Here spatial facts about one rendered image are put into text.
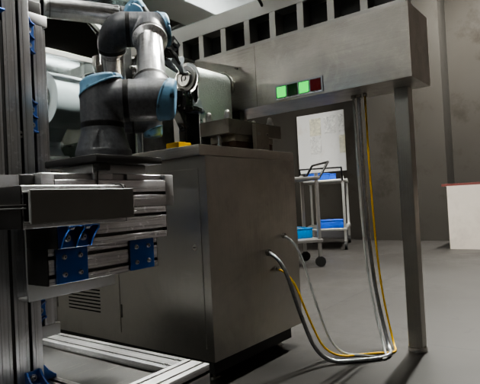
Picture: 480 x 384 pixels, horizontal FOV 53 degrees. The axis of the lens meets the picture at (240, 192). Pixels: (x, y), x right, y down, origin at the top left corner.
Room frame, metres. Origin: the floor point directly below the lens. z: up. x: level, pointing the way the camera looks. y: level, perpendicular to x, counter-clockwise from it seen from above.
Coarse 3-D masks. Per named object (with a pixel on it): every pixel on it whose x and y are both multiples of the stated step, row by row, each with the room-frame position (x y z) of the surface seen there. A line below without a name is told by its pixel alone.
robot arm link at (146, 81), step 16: (128, 16) 1.56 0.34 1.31; (144, 16) 1.57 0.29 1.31; (160, 16) 1.58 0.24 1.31; (128, 32) 1.56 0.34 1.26; (144, 32) 1.52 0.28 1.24; (160, 32) 1.55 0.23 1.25; (144, 48) 1.45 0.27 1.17; (160, 48) 1.48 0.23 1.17; (144, 64) 1.39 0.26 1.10; (160, 64) 1.41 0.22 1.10; (128, 80) 1.29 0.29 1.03; (144, 80) 1.29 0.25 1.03; (160, 80) 1.30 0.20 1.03; (128, 96) 1.27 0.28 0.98; (144, 96) 1.27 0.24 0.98; (160, 96) 1.28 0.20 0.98; (176, 96) 1.37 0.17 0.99; (144, 112) 1.29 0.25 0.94; (160, 112) 1.30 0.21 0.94
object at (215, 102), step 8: (200, 88) 2.13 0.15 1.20; (208, 88) 2.17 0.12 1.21; (200, 96) 2.13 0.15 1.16; (208, 96) 2.17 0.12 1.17; (216, 96) 2.22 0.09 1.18; (224, 96) 2.26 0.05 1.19; (208, 104) 2.17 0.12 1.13; (216, 104) 2.21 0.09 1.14; (224, 104) 2.26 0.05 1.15; (208, 112) 2.16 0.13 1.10; (216, 112) 2.21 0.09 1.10; (200, 120) 2.12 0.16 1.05
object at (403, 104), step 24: (408, 96) 2.04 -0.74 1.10; (408, 120) 2.03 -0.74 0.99; (408, 144) 2.04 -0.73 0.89; (408, 168) 2.04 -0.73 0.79; (408, 192) 2.04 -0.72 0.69; (408, 216) 2.05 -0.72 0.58; (408, 240) 2.05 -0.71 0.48; (408, 264) 2.05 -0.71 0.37; (408, 288) 2.06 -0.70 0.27; (408, 312) 2.06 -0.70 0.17; (408, 336) 2.07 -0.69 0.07
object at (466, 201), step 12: (456, 192) 5.52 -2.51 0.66; (468, 192) 5.45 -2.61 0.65; (456, 204) 5.53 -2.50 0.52; (468, 204) 5.46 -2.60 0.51; (456, 216) 5.53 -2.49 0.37; (468, 216) 5.46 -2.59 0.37; (456, 228) 5.54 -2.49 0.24; (468, 228) 5.47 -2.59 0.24; (456, 240) 5.54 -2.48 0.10; (468, 240) 5.47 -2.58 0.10
